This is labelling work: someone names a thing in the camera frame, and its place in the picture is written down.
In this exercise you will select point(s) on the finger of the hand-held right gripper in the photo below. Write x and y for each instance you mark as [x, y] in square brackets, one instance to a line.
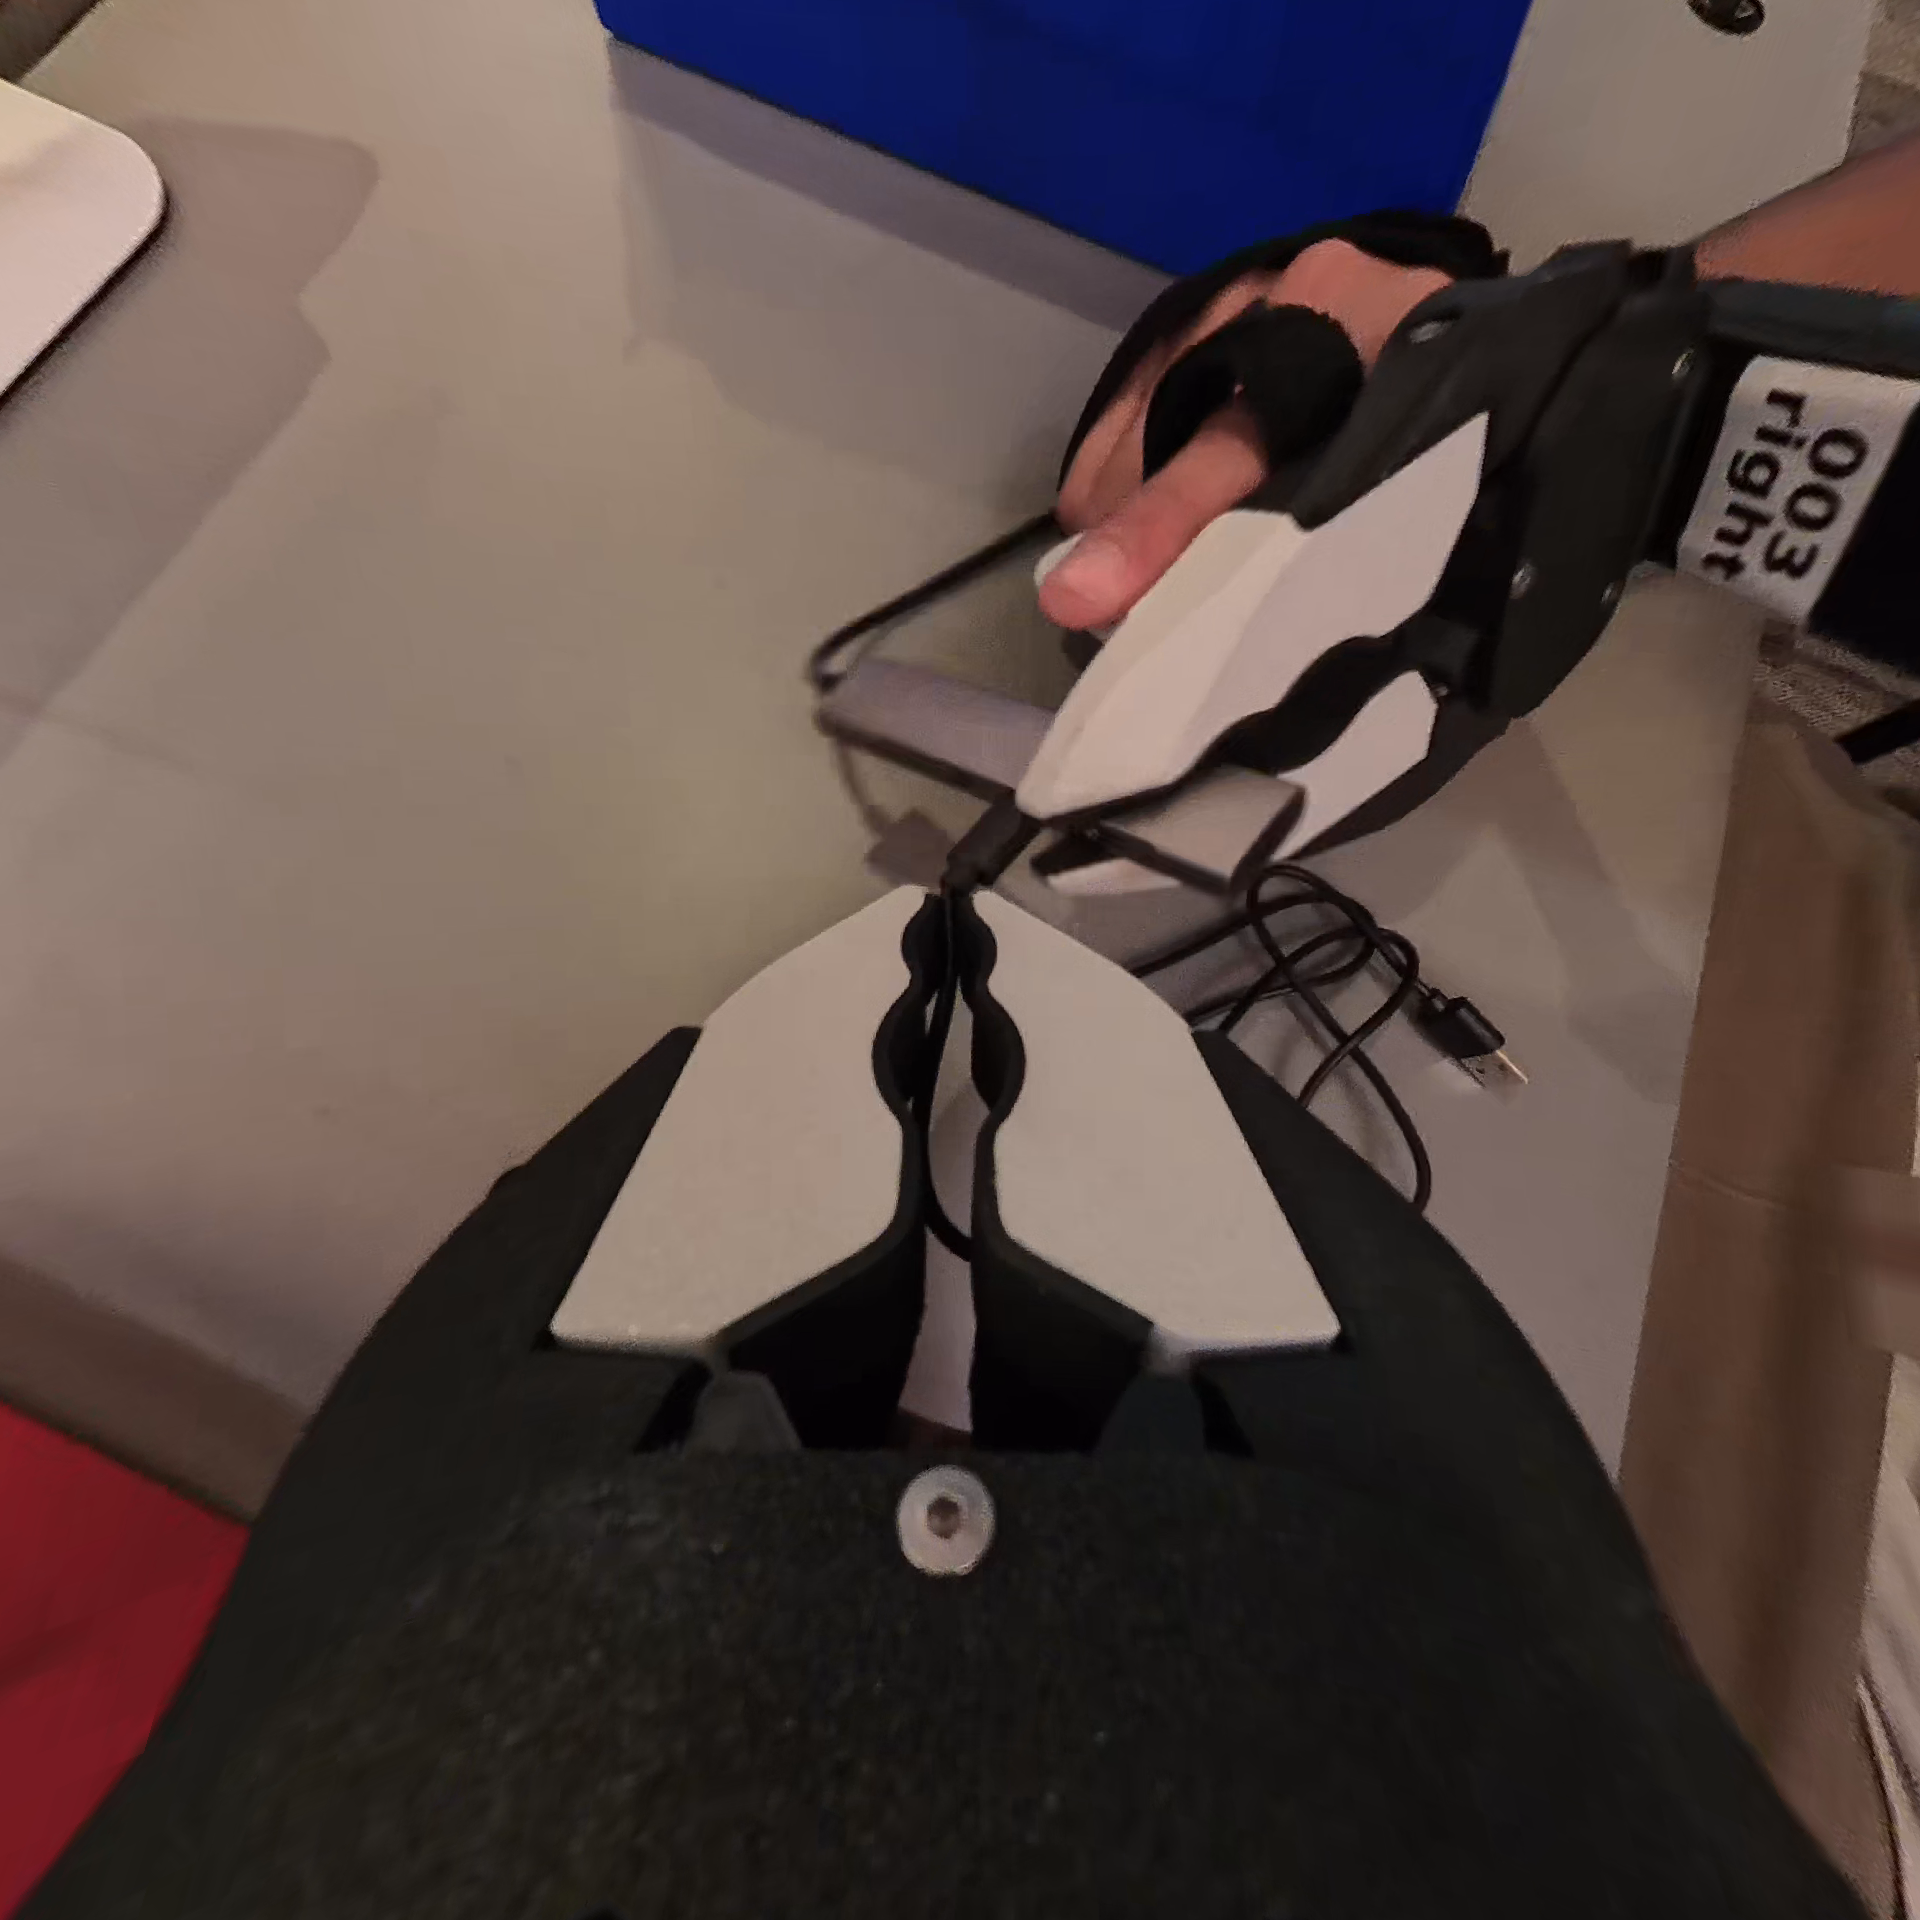
[1366, 749]
[1261, 615]

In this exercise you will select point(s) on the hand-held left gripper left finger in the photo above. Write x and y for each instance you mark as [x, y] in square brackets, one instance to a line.
[721, 1201]

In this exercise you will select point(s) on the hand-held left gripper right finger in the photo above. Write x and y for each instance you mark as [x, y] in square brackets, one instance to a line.
[1172, 1201]

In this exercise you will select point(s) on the blue plastic bin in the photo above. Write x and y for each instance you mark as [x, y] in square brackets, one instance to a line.
[1142, 105]

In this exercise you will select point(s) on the red plastic bin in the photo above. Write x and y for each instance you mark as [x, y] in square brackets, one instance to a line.
[93, 1680]

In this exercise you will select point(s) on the person's right forearm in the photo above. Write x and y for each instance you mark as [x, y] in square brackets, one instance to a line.
[1846, 226]

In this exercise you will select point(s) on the grey desk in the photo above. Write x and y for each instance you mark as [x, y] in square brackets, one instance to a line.
[452, 601]

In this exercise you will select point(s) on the person's right hand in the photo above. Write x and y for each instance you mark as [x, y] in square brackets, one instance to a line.
[1154, 517]

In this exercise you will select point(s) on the white folding stand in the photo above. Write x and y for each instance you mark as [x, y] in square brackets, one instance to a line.
[61, 211]

